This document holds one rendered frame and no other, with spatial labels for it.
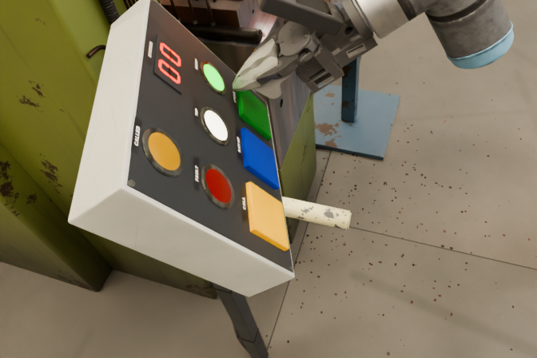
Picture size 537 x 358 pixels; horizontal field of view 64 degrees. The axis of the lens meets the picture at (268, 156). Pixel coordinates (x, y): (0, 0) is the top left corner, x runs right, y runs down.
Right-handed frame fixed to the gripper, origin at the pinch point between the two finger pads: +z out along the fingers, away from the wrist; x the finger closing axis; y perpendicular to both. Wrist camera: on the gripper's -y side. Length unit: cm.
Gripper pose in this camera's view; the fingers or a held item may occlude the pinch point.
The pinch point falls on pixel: (236, 81)
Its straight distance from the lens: 66.1
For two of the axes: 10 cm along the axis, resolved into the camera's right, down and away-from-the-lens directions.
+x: -1.1, -7.6, 6.4
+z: -8.0, 4.6, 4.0
